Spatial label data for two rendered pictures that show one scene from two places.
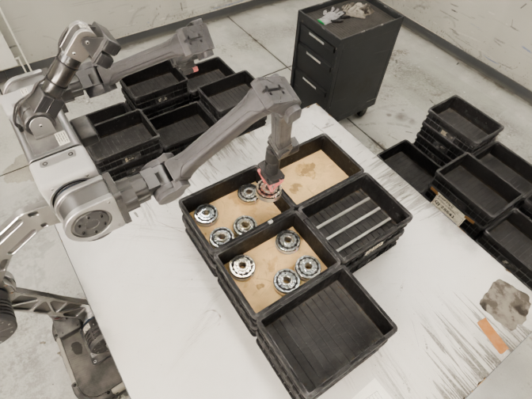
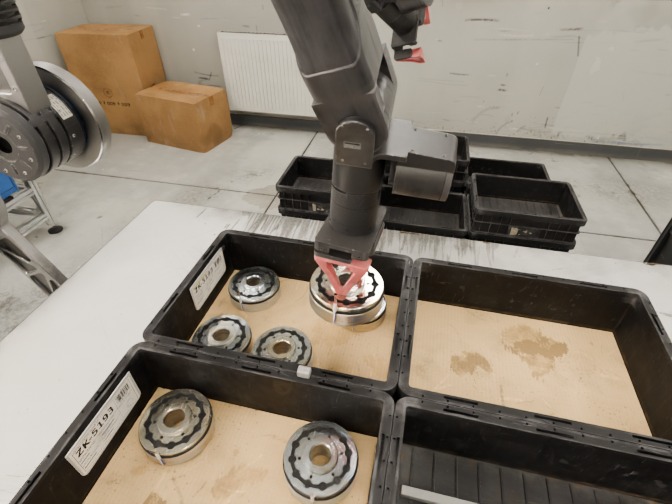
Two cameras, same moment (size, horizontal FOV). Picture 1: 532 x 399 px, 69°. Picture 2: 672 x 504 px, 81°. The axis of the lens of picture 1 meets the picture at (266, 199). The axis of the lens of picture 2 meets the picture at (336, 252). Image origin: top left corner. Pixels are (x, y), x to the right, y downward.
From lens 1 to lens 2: 111 cm
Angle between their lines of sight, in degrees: 37
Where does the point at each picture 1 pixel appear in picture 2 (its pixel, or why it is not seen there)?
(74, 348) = not seen: hidden behind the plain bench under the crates
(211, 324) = not seen: hidden behind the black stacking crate
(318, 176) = (555, 379)
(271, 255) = (260, 456)
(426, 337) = not seen: outside the picture
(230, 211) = (299, 313)
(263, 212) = (350, 357)
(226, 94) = (514, 204)
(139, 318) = (36, 372)
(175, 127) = (414, 214)
